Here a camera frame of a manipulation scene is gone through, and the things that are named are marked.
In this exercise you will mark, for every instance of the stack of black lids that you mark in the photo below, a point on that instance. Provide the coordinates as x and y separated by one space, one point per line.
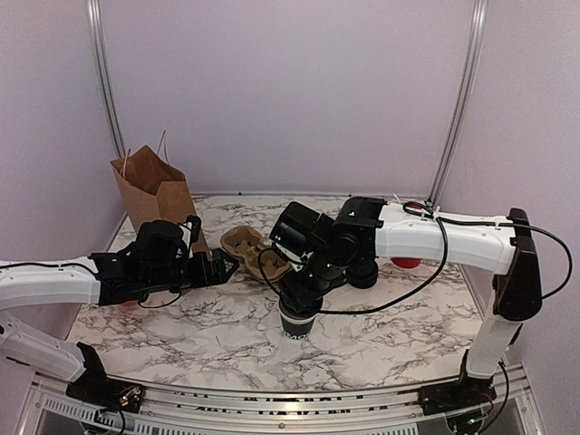
362 275

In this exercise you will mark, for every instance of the right aluminium frame post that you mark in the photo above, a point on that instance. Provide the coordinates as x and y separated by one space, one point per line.
466 84

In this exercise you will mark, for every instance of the cardboard cup carrier tray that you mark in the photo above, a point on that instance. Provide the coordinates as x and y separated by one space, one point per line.
248 245

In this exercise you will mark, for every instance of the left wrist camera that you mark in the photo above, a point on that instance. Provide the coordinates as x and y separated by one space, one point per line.
191 229

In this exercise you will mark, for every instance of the aluminium frame post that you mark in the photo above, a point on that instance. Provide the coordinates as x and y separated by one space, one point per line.
466 84
104 77

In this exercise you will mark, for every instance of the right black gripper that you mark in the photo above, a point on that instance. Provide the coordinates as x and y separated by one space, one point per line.
296 295

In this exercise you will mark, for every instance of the aluminium front rail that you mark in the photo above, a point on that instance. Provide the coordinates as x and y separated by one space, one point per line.
171 409

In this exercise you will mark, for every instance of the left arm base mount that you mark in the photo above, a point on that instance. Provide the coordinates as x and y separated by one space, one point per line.
96 387

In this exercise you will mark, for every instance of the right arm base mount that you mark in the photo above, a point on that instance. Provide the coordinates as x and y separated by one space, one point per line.
455 395

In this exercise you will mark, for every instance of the orange white bowl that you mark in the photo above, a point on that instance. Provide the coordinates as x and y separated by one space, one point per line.
129 304

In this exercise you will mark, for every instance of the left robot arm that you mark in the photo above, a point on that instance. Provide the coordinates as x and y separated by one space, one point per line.
51 283

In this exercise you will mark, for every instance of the left aluminium frame post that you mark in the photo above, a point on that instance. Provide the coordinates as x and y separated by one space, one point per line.
104 77

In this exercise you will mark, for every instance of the red cylindrical holder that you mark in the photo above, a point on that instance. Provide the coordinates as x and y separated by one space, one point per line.
407 263

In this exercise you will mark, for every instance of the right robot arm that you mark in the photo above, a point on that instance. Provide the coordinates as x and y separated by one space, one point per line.
501 245

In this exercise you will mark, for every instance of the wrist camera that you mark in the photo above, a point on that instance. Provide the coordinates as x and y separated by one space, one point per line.
191 229
301 230

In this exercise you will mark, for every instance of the brown paper bag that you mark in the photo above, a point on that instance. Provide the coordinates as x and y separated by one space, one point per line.
151 189

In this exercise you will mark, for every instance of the black takeout coffee cup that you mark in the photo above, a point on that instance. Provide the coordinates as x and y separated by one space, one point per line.
297 324

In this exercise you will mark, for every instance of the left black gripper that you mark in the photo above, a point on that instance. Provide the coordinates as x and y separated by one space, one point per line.
204 276

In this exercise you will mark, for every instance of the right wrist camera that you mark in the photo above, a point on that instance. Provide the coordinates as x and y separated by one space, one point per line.
301 230

